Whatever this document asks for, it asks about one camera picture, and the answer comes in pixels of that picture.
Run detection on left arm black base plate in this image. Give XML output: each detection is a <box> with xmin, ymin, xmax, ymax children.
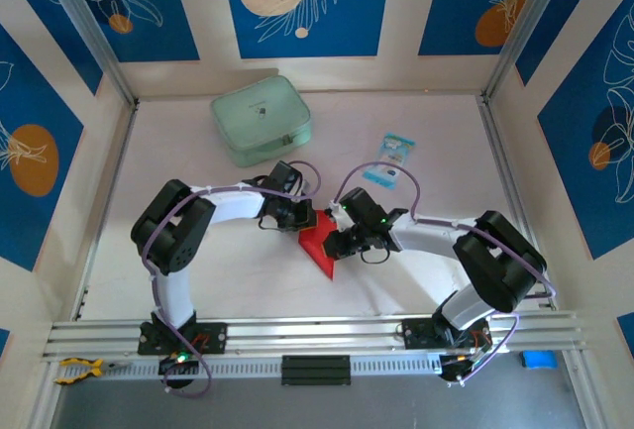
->
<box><xmin>137</xmin><ymin>320</ymin><xmax>229</xmax><ymax>356</ymax></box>

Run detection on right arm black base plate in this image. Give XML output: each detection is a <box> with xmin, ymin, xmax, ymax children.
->
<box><xmin>401</xmin><ymin>317</ymin><xmax>491</xmax><ymax>351</ymax></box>

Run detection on aluminium cross rail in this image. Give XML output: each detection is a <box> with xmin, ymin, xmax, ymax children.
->
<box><xmin>42</xmin><ymin>309</ymin><xmax>593</xmax><ymax>359</ymax></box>

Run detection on red square paper sheet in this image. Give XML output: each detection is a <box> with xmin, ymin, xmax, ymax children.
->
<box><xmin>298</xmin><ymin>209</ymin><xmax>343</xmax><ymax>281</ymax></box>

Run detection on mint green zip pouch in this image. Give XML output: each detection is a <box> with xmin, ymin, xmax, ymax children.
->
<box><xmin>209</xmin><ymin>75</ymin><xmax>315</xmax><ymax>168</ymax></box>

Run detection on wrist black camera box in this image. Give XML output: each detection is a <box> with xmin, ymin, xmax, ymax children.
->
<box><xmin>265</xmin><ymin>160</ymin><xmax>306</xmax><ymax>200</ymax></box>
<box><xmin>338</xmin><ymin>187</ymin><xmax>388</xmax><ymax>230</ymax></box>

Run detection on small blue block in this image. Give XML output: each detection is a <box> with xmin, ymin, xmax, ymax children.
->
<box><xmin>519</xmin><ymin>349</ymin><xmax>559</xmax><ymax>371</ymax></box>

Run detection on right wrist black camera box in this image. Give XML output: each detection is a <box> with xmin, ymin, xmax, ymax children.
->
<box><xmin>338</xmin><ymin>187</ymin><xmax>388</xmax><ymax>230</ymax></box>

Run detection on aluminium side rail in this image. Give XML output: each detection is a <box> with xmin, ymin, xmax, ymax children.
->
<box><xmin>72</xmin><ymin>101</ymin><xmax>141</xmax><ymax>322</ymax></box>
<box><xmin>477</xmin><ymin>94</ymin><xmax>557</xmax><ymax>311</ymax></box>

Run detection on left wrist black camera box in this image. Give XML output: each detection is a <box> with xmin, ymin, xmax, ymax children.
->
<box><xmin>265</xmin><ymin>160</ymin><xmax>306</xmax><ymax>200</ymax></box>

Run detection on aluminium frame post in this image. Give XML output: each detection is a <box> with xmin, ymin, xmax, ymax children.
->
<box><xmin>480</xmin><ymin>0</ymin><xmax>579</xmax><ymax>103</ymax></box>
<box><xmin>37</xmin><ymin>0</ymin><xmax>140</xmax><ymax>106</ymax></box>

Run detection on blue white snack packet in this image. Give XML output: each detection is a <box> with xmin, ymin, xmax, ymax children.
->
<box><xmin>362</xmin><ymin>131</ymin><xmax>417</xmax><ymax>190</ymax></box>

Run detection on yellow handled pliers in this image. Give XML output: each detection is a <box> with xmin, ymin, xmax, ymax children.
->
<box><xmin>53</xmin><ymin>357</ymin><xmax>133</xmax><ymax>384</ymax></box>

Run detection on black ribbed bracket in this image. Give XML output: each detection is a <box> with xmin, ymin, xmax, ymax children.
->
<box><xmin>280</xmin><ymin>355</ymin><xmax>352</xmax><ymax>386</ymax></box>

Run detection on small black controller board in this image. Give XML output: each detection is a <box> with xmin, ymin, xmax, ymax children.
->
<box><xmin>438</xmin><ymin>349</ymin><xmax>494</xmax><ymax>386</ymax></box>
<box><xmin>157</xmin><ymin>352</ymin><xmax>200</xmax><ymax>391</ymax></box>

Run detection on slotted grey cable duct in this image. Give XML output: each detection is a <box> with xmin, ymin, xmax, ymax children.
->
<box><xmin>53</xmin><ymin>353</ymin><xmax>445</xmax><ymax>383</ymax></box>

